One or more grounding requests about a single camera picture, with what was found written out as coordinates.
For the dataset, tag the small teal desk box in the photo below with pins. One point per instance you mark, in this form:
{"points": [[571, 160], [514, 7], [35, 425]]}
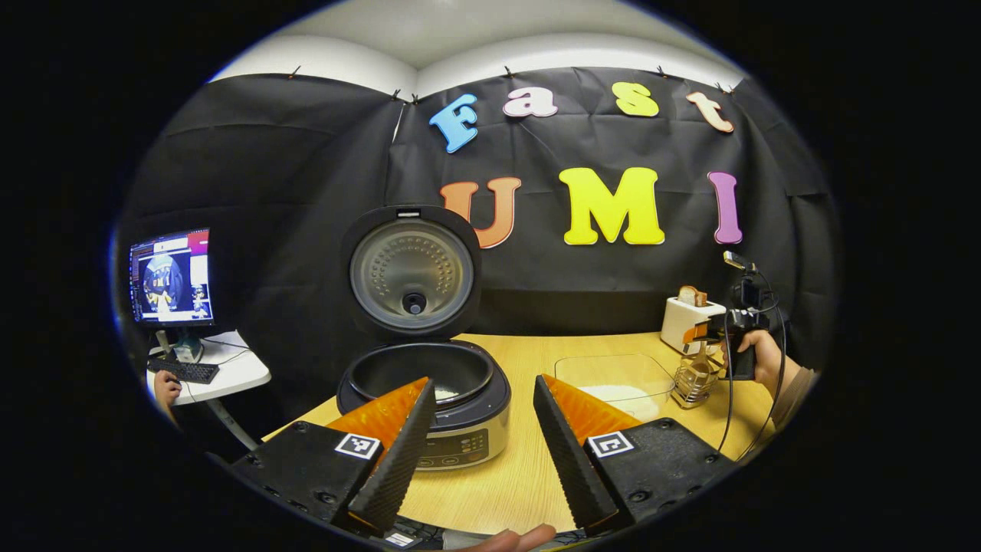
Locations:
{"points": [[188, 350]]}

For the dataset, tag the toasted bread slice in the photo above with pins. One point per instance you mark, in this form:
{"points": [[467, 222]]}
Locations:
{"points": [[691, 296]]}

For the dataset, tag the clear glass dish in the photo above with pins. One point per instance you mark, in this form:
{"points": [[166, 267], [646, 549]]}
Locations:
{"points": [[605, 372]]}

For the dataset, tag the computer monitor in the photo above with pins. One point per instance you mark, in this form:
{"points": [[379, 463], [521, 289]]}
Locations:
{"points": [[170, 277]]}

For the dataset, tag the clear chopstick holder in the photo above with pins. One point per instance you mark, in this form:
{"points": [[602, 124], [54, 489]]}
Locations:
{"points": [[693, 387]]}

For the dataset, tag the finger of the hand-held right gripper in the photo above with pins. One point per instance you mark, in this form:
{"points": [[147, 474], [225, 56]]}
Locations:
{"points": [[701, 334]]}

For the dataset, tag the white toaster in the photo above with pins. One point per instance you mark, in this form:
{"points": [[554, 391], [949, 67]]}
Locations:
{"points": [[682, 322]]}

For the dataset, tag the silver black rice cooker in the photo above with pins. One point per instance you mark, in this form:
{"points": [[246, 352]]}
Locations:
{"points": [[414, 268]]}

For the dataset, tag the wooden spoon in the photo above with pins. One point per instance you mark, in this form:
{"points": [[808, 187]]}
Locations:
{"points": [[701, 360]]}

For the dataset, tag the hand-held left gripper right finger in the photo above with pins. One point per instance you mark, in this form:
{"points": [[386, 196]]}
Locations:
{"points": [[571, 460]]}

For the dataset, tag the thin white rice layer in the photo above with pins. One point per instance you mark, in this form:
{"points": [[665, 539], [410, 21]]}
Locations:
{"points": [[446, 394]]}

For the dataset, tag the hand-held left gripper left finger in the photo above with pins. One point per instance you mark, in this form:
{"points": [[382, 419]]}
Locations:
{"points": [[395, 460]]}

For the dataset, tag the white side table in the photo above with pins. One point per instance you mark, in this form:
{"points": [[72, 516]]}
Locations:
{"points": [[237, 372]]}

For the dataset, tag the black keyboard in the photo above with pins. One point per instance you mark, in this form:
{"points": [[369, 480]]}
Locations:
{"points": [[184, 371]]}

